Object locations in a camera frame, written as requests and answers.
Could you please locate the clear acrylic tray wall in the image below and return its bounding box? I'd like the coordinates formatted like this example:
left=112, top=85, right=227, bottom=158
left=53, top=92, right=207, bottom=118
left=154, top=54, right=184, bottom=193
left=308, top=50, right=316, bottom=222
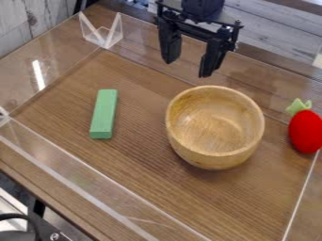
left=0, top=14, right=322, bottom=241

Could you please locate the red plush strawberry toy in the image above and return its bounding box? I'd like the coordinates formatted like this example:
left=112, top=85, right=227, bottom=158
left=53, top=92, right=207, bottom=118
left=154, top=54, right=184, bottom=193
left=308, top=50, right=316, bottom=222
left=285, top=98, right=322, bottom=153

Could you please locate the green rectangular block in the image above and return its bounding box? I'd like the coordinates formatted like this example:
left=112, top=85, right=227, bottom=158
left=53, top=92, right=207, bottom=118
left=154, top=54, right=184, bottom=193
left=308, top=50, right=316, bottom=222
left=89, top=89, right=117, bottom=139

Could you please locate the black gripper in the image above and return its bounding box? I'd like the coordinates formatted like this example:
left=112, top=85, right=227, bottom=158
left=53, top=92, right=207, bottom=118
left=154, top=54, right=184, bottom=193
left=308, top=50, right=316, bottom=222
left=156, top=0, right=244, bottom=78

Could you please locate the wooden bowl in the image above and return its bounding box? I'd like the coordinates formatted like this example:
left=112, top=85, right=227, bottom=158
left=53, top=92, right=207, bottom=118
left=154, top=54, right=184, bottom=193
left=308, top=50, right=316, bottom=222
left=164, top=86, right=265, bottom=170

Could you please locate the black cable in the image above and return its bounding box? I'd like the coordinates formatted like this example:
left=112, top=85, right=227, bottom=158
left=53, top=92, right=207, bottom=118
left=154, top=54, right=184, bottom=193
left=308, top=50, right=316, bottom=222
left=0, top=213, right=42, bottom=241

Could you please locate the clear acrylic corner bracket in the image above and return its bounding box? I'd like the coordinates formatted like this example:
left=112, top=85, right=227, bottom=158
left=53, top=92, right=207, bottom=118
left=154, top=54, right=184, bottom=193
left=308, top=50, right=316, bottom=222
left=77, top=12, right=122, bottom=49

